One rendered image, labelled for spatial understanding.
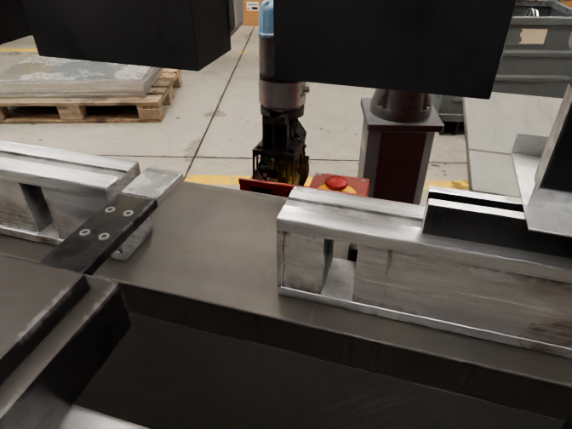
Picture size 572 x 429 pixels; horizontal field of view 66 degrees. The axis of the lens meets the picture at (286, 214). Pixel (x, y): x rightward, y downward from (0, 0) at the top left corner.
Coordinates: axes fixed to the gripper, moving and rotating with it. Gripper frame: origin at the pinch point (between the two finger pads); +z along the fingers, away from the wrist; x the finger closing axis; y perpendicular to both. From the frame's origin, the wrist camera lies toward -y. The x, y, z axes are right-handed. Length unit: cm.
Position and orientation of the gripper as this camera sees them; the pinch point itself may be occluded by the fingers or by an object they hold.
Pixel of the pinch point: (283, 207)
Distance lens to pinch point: 83.2
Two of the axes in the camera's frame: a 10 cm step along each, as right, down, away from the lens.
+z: -0.2, 8.6, 5.0
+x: 9.7, 1.5, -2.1
